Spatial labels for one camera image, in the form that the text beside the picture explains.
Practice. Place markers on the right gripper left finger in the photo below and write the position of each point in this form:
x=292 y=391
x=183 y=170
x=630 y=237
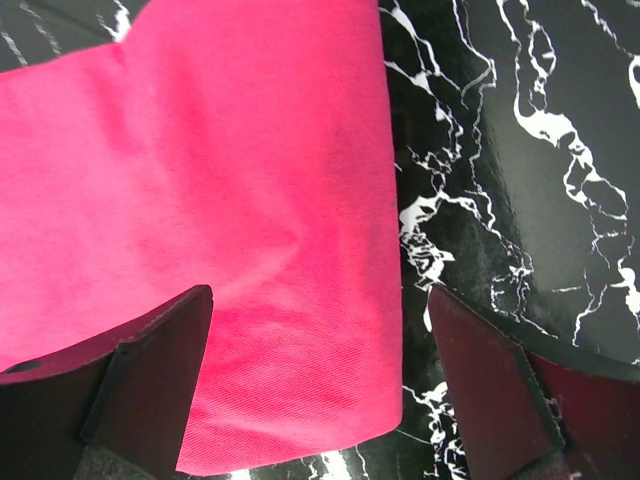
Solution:
x=115 y=405

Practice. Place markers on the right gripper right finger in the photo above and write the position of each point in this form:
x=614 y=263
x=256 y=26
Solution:
x=529 y=406

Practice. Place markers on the pink trousers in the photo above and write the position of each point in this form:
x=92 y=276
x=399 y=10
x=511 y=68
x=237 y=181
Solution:
x=242 y=145

